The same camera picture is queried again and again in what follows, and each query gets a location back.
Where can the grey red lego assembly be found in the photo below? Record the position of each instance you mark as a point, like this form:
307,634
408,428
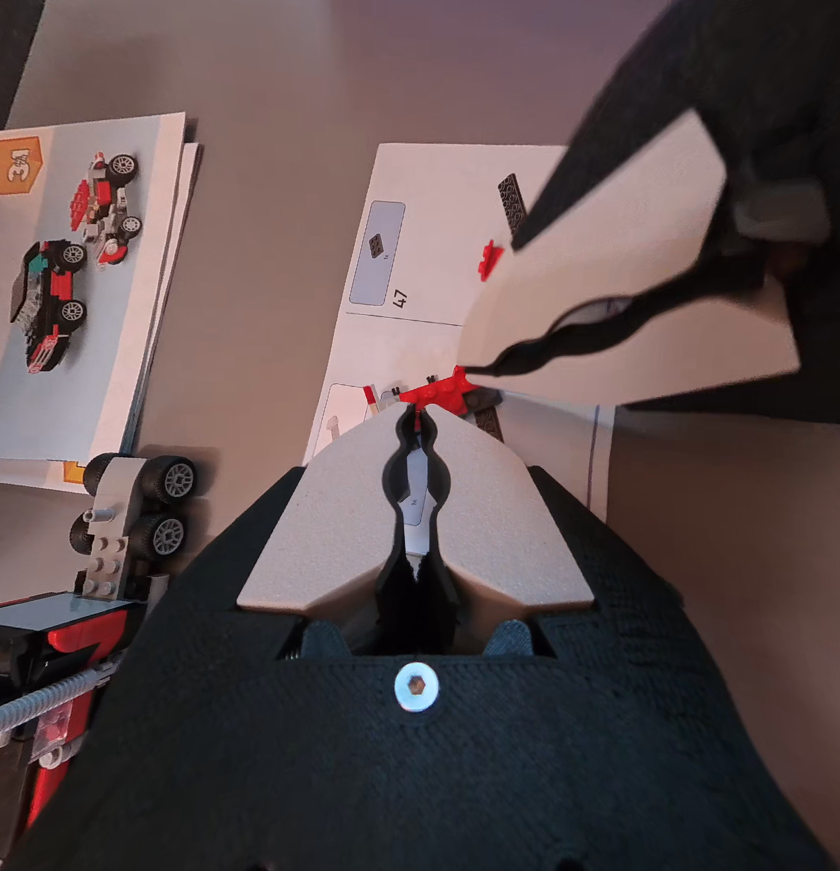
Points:
440,393

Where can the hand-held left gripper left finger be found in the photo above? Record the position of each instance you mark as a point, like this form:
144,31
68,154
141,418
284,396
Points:
317,537

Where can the small red lego piece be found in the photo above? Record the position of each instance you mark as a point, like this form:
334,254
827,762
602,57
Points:
491,260

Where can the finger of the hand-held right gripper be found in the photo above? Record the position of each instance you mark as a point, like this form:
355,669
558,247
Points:
665,360
597,238

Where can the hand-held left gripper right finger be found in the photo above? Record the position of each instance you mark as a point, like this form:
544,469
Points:
515,537

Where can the open lego instruction booklet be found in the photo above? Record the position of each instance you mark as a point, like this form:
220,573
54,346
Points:
433,224

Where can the black red lego truck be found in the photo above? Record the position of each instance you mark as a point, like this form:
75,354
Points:
120,490

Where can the yellow mark instruction booklet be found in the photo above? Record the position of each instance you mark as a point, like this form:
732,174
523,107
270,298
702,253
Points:
72,473

